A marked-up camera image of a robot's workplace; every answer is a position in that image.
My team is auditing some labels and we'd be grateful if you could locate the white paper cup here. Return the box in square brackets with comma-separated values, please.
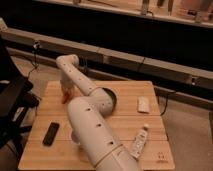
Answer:
[71, 131, 80, 145]

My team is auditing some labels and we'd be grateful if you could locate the green bowl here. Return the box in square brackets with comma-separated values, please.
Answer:
[103, 88, 117, 111]

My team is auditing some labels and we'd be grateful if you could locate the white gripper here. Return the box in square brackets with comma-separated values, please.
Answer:
[60, 75, 75, 98]

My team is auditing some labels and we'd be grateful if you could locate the red orange pepper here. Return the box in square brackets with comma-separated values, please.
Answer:
[61, 91, 71, 104]

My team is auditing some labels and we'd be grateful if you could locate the white sponge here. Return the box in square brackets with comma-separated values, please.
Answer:
[138, 96, 150, 113]

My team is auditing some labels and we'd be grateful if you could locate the black office chair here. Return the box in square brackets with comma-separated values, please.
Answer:
[0, 38, 39, 156]

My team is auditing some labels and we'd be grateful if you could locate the white plastic bottle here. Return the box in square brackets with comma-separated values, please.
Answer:
[130, 124, 149, 160]

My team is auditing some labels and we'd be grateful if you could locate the black remote control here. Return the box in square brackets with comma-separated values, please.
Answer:
[43, 122, 60, 146]

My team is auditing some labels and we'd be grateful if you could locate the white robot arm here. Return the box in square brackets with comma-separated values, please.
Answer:
[56, 55, 142, 171]

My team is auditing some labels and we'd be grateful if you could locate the black cable right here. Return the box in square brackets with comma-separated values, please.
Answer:
[159, 89, 178, 117]

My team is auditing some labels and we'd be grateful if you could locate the wooden table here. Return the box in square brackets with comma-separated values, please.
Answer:
[19, 81, 175, 171]

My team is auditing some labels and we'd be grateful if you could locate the black cable with plug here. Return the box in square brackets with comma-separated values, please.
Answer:
[26, 40, 42, 80]

